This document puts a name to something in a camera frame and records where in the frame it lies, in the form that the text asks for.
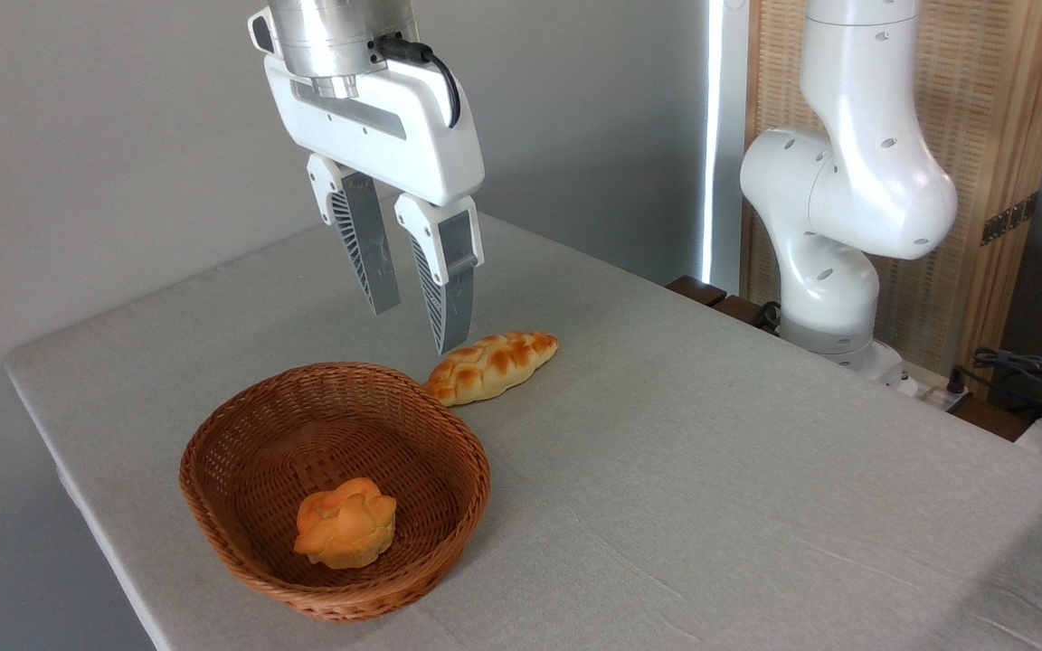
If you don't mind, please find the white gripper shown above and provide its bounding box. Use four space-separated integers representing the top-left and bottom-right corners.
263 54 487 356

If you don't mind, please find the long braided bread loaf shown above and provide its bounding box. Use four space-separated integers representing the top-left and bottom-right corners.
423 331 560 407

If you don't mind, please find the brown wicker basket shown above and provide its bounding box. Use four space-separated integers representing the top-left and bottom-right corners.
179 362 492 623

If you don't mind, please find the round orange bread bun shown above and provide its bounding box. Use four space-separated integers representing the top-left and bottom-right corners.
293 477 397 571

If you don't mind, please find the grey linen tablecloth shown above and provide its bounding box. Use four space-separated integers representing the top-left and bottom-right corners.
4 212 1042 651

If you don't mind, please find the white power strip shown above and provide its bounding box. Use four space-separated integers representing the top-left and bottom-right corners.
899 365 974 413

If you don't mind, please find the wooden rattan folding screen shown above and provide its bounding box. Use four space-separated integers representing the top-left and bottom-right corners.
743 0 1042 399

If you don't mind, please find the brass screen hinge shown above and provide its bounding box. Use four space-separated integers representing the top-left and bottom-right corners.
980 191 1040 247

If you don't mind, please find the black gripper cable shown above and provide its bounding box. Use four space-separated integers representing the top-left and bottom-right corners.
374 34 464 129

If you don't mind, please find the dark brown wooden frame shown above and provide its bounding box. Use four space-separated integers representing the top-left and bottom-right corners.
666 275 782 335

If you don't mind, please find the black cable bundle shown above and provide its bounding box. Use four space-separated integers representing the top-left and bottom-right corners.
949 346 1042 428

